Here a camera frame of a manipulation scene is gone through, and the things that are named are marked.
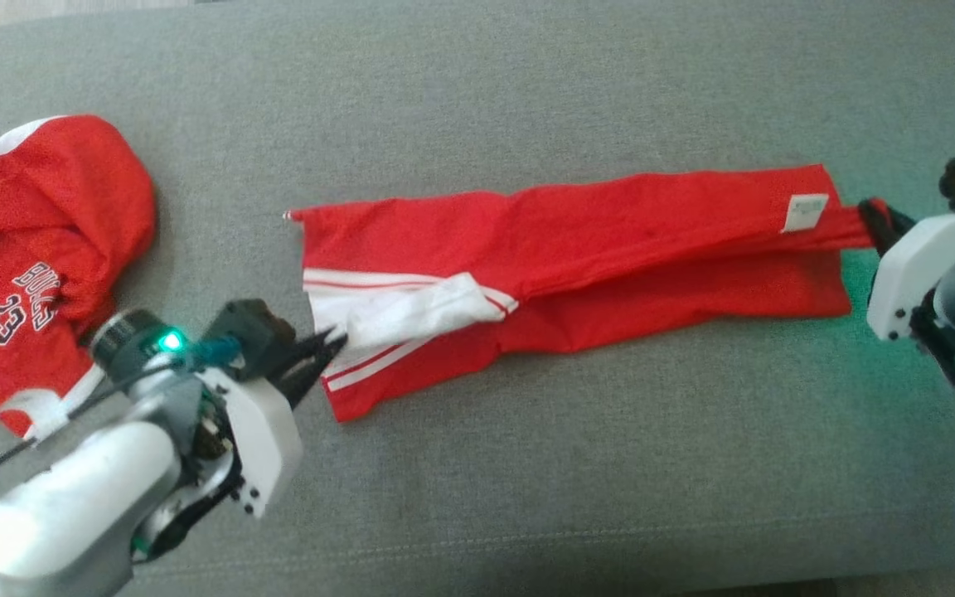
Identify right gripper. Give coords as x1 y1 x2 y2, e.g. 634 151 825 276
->
859 199 955 342

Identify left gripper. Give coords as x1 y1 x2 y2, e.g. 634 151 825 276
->
194 328 350 519

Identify red and white shorts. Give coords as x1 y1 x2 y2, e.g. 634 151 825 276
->
283 163 889 424

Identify large grey sofa seat cushion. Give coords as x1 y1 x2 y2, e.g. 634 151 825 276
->
0 0 955 597

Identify red Bulls 23 jersey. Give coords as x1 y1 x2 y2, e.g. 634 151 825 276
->
0 114 157 440

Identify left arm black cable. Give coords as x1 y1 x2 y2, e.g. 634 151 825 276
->
0 334 240 531

